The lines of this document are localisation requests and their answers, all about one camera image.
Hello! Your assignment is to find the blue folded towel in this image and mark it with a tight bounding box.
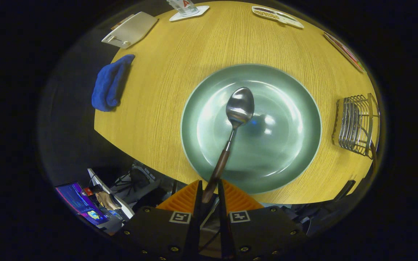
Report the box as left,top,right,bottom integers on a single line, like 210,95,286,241
91,54,136,112

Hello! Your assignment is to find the black backdrop cloth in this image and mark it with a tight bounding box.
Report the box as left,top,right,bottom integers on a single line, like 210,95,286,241
38,0,173,182

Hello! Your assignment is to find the white square coaster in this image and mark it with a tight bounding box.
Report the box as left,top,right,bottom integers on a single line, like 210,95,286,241
169,5,210,22

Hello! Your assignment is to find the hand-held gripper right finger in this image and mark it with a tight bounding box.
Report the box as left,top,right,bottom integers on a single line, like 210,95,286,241
217,179,307,261

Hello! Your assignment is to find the white food plate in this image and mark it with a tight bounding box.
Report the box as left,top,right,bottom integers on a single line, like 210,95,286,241
323,32,366,73

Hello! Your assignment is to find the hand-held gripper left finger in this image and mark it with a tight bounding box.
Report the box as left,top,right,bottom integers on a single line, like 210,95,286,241
122,180,203,261

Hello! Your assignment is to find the white divided dish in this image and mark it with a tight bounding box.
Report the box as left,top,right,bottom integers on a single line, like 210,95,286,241
251,5,304,29

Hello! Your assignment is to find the white toaster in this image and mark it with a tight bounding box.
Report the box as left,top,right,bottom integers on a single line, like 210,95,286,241
101,11,159,49

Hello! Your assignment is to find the brown toast slice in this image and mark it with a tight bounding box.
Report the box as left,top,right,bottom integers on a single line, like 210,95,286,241
110,14,135,30

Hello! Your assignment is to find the clear plastic water bottle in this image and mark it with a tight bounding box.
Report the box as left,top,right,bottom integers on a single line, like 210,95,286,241
166,0,199,17

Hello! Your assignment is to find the pale green plate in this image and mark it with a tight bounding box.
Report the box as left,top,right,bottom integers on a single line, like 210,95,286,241
181,64,322,194

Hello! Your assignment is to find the metal wire basket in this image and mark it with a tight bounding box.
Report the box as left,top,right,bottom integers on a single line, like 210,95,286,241
332,93,381,159

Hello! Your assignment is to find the wooden handled metal spoon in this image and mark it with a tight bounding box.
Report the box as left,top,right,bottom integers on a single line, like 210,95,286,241
202,87,255,203

